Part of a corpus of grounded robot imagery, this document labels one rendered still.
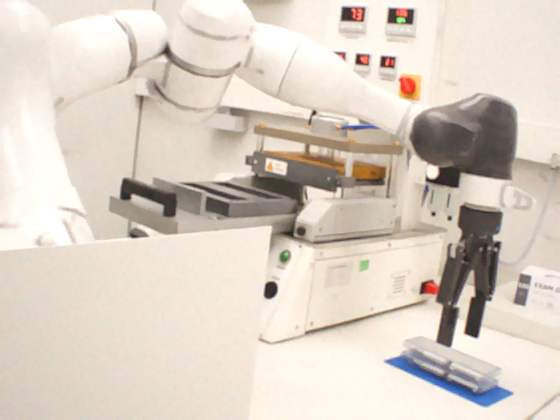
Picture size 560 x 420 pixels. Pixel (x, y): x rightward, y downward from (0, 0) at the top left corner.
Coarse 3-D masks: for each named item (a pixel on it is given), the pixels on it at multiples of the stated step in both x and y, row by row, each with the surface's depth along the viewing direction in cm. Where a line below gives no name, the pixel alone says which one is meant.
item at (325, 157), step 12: (288, 156) 141; (300, 156) 142; (312, 156) 146; (324, 156) 143; (336, 168) 132; (360, 168) 137; (372, 168) 140; (384, 168) 143; (360, 180) 139; (372, 180) 142
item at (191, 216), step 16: (176, 192) 118; (192, 192) 115; (112, 208) 121; (128, 208) 117; (144, 208) 114; (160, 208) 116; (176, 208) 117; (192, 208) 115; (144, 224) 114; (160, 224) 110; (176, 224) 107; (192, 224) 109; (208, 224) 111; (224, 224) 114; (240, 224) 116; (256, 224) 119; (272, 224) 122; (288, 224) 125
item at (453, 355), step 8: (416, 344) 115; (424, 344) 115; (432, 344) 115; (440, 344) 116; (432, 352) 111; (440, 352) 112; (448, 352) 112; (456, 352) 112; (456, 360) 108; (464, 360) 109; (472, 360) 109; (480, 360) 109; (472, 368) 105; (480, 368) 105; (488, 368) 106; (496, 368) 106
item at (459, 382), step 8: (408, 360) 115; (416, 360) 113; (424, 368) 113; (432, 368) 111; (440, 376) 110; (448, 376) 108; (456, 384) 108; (464, 384) 105; (472, 384) 104; (496, 384) 106; (472, 392) 105; (480, 392) 105
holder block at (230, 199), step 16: (208, 192) 129; (224, 192) 125; (240, 192) 127; (256, 192) 132; (208, 208) 119; (224, 208) 116; (240, 208) 117; (256, 208) 119; (272, 208) 122; (288, 208) 125
